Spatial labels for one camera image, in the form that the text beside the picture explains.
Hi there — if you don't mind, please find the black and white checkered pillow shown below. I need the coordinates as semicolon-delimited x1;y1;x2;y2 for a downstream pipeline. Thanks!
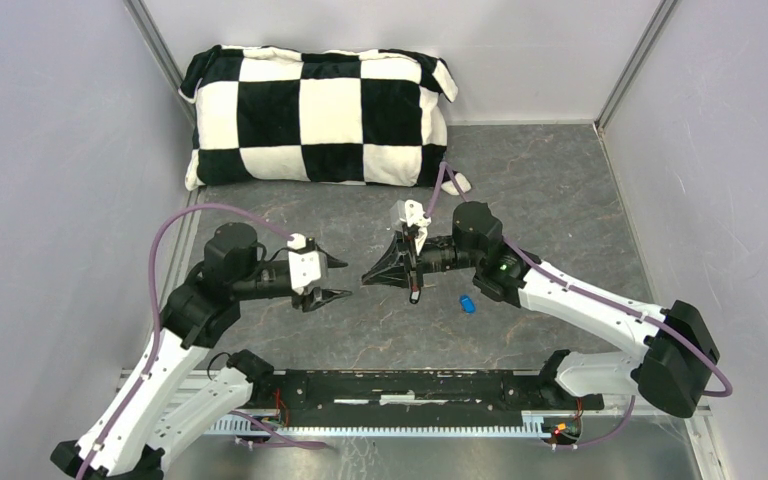
178;45;471;194

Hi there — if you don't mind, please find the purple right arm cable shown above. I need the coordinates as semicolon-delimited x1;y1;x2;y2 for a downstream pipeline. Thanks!
425;162;734;452

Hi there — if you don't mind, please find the blue key fob tag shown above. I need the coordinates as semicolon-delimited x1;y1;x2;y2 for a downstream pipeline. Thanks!
458;295;477;314

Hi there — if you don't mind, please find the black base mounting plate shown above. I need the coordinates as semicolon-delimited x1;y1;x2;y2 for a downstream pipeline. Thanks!
239;370;605;428

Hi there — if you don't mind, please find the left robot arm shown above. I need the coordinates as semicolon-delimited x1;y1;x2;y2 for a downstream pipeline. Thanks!
50;223;348;479

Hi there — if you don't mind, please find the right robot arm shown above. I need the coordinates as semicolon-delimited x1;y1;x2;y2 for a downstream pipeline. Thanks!
361;200;722;418

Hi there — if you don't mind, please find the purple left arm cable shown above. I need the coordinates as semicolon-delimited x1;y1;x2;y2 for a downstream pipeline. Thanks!
75;202;329;480

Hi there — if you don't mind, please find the white slotted cable duct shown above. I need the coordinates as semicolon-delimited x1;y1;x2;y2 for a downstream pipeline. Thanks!
205;415;578;440

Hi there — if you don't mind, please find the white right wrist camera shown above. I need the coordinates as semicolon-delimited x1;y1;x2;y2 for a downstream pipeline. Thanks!
389;200;431;237

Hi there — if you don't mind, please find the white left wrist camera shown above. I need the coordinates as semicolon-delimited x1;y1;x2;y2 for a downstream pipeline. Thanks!
286;233;328;295

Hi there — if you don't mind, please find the black key fob tag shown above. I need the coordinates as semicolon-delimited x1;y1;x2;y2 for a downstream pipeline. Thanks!
409;281;421;304

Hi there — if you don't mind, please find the aluminium frame rail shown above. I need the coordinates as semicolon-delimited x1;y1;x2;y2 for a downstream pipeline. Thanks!
110;368;713;417

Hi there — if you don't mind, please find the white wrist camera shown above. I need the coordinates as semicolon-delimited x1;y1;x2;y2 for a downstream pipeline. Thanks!
389;200;431;237
286;233;328;295

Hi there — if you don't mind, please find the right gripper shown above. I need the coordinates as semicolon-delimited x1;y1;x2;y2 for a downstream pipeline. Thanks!
362;230;481;293

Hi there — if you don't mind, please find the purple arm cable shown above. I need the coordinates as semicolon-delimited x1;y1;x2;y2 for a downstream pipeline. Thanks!
425;162;734;452
75;202;329;480

